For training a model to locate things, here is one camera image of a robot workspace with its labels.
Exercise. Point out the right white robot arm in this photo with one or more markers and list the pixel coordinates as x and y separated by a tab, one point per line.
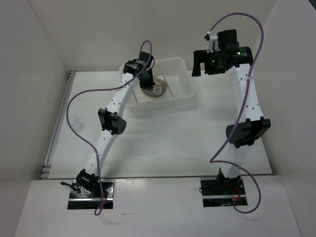
251	123

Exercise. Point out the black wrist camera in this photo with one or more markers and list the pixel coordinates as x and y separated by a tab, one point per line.
227	40
135	66

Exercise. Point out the translucent white plastic bin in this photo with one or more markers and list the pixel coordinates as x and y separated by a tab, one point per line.
180	92

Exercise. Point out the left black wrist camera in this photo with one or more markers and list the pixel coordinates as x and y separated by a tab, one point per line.
135	66

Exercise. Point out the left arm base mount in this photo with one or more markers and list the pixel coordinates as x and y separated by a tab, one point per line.
81	200

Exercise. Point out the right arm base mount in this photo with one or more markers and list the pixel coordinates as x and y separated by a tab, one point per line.
214	196

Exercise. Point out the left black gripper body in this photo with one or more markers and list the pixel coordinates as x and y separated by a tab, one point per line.
147	81

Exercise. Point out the clear glass dish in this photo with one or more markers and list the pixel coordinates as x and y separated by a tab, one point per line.
150	93
161	82

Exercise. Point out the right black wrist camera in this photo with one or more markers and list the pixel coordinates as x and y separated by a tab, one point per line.
227	40

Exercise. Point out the small clear glass cup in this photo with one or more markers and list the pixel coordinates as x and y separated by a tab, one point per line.
74	122
157	90

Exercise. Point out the square white black-rimmed plate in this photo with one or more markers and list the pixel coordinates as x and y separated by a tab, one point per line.
139	96

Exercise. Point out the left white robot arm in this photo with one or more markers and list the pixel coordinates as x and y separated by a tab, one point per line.
112	125

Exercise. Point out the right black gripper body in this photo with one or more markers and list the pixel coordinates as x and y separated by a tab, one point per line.
212	64

